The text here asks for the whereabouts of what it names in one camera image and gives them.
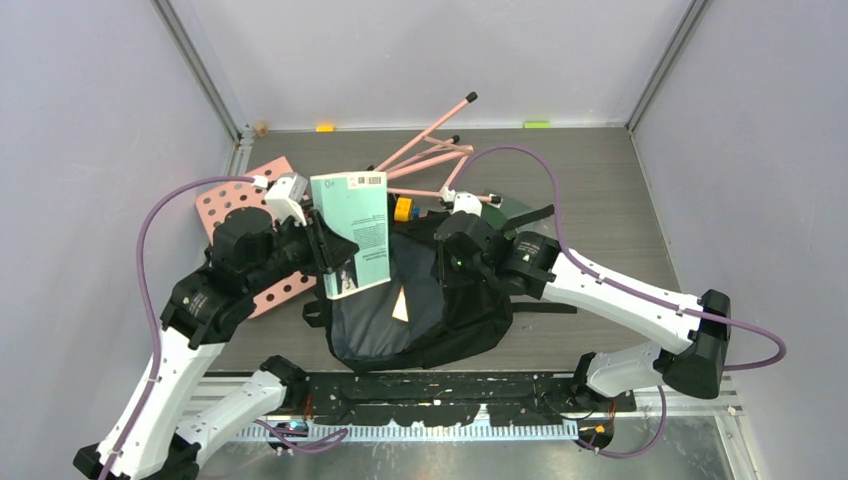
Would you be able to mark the dark green notebook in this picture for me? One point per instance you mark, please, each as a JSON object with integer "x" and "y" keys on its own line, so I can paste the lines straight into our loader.
{"x": 508, "y": 208}

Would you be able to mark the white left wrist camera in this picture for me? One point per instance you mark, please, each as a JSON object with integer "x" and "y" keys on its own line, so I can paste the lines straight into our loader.
{"x": 283, "y": 198}

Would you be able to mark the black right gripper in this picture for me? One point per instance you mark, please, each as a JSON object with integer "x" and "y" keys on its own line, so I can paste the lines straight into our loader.
{"x": 447, "y": 276}

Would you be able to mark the aluminium slotted rail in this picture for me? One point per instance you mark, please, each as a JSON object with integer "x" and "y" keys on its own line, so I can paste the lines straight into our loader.
{"x": 478, "y": 430}

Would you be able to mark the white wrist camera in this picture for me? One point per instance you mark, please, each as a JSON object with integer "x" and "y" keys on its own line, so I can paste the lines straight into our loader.
{"x": 462, "y": 202}
{"x": 283, "y": 198}

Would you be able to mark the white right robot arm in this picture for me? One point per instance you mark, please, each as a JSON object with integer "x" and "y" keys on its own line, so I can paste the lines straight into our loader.
{"x": 687, "y": 340}

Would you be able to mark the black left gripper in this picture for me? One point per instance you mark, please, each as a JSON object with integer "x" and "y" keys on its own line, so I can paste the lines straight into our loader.
{"x": 327, "y": 249}

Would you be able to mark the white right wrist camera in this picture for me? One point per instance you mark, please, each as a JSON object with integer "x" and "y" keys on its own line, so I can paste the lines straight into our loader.
{"x": 462, "y": 202}

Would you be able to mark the pink perforated stand plate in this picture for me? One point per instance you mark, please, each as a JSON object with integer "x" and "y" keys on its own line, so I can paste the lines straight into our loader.
{"x": 214, "y": 205}

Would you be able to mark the black student backpack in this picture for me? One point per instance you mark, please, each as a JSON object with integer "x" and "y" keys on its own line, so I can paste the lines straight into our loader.
{"x": 445, "y": 324}

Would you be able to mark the pink folding stand legs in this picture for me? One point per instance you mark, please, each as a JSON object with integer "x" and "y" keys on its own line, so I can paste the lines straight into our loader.
{"x": 425, "y": 151}

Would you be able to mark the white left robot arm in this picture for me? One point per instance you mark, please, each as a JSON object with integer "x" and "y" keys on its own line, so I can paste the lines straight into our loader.
{"x": 249, "y": 253}

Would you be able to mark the teal paperback book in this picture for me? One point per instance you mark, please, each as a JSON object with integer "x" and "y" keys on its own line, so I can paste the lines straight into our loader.
{"x": 354, "y": 205}

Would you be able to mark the small wooden block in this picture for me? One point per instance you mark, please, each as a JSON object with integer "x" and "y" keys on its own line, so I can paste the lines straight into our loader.
{"x": 261, "y": 129}

